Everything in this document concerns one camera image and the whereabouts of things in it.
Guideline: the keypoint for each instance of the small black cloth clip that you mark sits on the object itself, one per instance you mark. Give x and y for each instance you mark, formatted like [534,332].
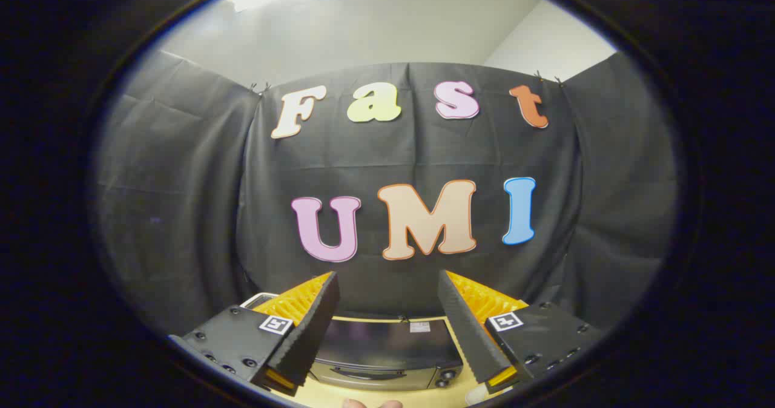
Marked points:
[260,86]
[548,78]

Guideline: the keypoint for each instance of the black toaster oven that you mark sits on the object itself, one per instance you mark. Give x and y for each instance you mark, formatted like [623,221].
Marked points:
[387,342]

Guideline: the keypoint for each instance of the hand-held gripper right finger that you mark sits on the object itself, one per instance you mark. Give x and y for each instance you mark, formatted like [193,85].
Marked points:
[469,335]

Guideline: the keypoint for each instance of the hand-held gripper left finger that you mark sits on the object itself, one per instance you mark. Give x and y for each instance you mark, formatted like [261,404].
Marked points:
[312,329]

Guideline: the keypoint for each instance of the white curved rim object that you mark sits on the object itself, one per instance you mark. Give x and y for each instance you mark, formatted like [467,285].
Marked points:
[259,299]

